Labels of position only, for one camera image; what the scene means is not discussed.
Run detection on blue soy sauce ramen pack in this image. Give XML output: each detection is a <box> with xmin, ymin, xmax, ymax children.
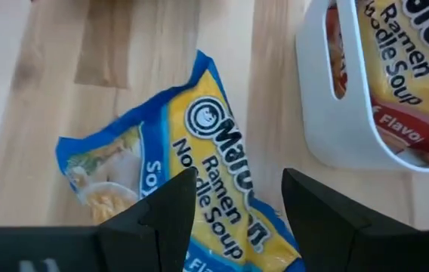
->
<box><xmin>54</xmin><ymin>49</ymin><xmax>307</xmax><ymax>272</ymax></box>

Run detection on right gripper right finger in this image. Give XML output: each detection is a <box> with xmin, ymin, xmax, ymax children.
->
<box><xmin>281</xmin><ymin>168</ymin><xmax>423</xmax><ymax>272</ymax></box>

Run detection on white plastic bin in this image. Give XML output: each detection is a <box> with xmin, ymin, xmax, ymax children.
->
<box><xmin>295</xmin><ymin>0</ymin><xmax>429</xmax><ymax>175</ymax></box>

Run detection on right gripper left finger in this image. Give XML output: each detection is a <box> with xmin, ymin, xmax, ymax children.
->
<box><xmin>99</xmin><ymin>168</ymin><xmax>197</xmax><ymax>272</ymax></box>

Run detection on red beef ramen pack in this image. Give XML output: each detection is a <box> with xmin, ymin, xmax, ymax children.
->
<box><xmin>326</xmin><ymin>0</ymin><xmax>429</xmax><ymax>167</ymax></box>

